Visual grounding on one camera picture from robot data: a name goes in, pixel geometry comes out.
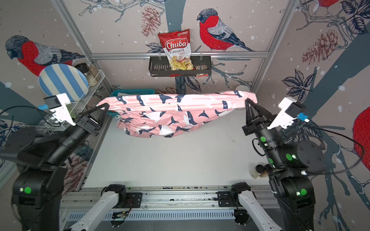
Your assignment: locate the teal plastic basket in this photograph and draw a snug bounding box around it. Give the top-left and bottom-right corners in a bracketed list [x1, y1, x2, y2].
[107, 89, 155, 118]

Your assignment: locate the beige spice jar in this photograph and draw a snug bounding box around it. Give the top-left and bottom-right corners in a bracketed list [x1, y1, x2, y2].
[86, 63, 101, 88]

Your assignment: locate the red Chuba chips bag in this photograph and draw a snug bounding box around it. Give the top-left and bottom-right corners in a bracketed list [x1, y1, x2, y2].
[158, 29, 194, 71]

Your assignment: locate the black wire hanging basket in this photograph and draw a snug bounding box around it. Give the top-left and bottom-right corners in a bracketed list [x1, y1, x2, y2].
[148, 55, 212, 78]

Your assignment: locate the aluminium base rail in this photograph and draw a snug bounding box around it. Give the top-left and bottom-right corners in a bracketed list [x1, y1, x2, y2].
[61, 186, 230, 210]

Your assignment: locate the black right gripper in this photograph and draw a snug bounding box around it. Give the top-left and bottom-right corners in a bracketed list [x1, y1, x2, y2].
[246, 98, 289, 170]

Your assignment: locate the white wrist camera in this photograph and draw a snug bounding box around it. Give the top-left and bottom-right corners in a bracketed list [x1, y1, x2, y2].
[38, 93, 76, 126]
[267, 97, 310, 130]

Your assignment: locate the white mannequin head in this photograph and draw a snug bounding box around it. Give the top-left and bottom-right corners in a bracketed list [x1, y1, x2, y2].
[235, 85, 251, 111]

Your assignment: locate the clear acrylic wall shelf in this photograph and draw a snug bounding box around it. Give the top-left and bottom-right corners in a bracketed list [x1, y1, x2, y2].
[36, 69, 106, 134]

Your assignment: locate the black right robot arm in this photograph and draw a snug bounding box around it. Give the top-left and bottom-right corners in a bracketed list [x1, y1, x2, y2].
[230, 97, 325, 231]

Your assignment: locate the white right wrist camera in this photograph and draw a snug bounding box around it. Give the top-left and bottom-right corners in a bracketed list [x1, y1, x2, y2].
[267, 97, 310, 130]

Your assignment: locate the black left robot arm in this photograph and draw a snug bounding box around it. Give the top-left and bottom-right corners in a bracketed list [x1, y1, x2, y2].
[1, 103, 109, 231]

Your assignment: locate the black lid shaker bottle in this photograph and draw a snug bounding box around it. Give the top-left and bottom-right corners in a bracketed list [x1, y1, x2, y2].
[250, 165, 265, 179]

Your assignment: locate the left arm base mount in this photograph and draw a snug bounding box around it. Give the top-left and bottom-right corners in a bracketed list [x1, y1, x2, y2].
[101, 184, 143, 208]

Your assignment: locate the dark lid spice jar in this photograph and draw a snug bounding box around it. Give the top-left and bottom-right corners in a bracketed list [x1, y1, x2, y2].
[75, 63, 91, 76]

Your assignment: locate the pink patterned cloth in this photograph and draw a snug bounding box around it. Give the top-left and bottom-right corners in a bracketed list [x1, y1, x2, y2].
[98, 90, 257, 138]

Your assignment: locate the aluminium frame crossbar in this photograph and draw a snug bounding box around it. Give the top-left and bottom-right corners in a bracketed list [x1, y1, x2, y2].
[90, 51, 269, 61]

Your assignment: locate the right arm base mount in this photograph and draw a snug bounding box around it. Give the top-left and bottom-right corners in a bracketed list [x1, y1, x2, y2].
[215, 182, 257, 208]

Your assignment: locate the blue white striped plate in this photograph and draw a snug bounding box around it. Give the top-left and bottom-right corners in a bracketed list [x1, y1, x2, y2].
[39, 64, 89, 102]

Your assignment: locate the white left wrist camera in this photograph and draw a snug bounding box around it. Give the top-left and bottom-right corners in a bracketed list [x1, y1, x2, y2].
[38, 93, 76, 126]

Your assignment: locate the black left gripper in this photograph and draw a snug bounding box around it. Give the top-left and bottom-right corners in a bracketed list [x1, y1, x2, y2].
[46, 100, 108, 165]

